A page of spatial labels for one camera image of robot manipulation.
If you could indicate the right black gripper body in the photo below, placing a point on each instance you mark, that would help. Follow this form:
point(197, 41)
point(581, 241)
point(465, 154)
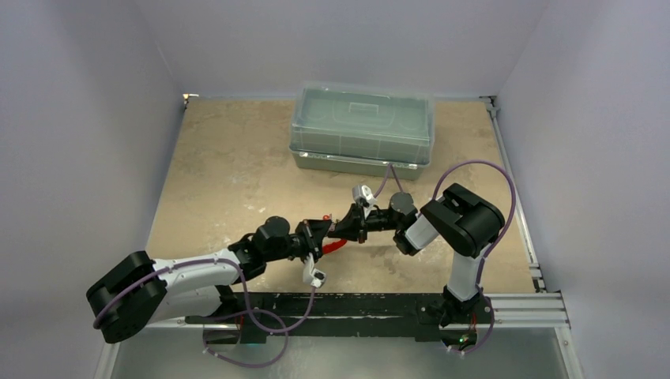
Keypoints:
point(360, 220)

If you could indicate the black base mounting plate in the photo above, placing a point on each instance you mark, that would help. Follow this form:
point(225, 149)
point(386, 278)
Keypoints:
point(422, 317)

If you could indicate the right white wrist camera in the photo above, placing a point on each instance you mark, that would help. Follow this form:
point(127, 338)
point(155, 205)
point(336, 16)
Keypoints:
point(363, 196)

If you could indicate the aluminium frame rail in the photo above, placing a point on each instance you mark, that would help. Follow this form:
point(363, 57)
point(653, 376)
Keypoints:
point(232, 169)

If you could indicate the red handled metal key tool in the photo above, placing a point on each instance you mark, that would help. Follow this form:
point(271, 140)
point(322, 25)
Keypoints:
point(333, 246)

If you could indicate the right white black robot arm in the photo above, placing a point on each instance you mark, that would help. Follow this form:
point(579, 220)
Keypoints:
point(469, 224)

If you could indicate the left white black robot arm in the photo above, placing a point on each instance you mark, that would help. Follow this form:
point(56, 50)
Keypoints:
point(140, 290)

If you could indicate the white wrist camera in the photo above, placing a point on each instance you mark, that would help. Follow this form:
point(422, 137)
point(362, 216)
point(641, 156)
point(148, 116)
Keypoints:
point(363, 196)
point(311, 275)

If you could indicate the clear lidded grey storage box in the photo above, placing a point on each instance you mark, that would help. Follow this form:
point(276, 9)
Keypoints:
point(357, 129)

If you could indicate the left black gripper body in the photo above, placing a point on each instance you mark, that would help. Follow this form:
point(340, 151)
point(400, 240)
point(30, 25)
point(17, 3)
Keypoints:
point(303, 242)

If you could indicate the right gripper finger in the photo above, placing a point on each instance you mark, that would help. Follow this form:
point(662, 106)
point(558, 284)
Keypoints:
point(361, 232)
point(346, 228)

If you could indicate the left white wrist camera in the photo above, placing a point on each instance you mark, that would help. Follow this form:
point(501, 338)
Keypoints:
point(311, 275)

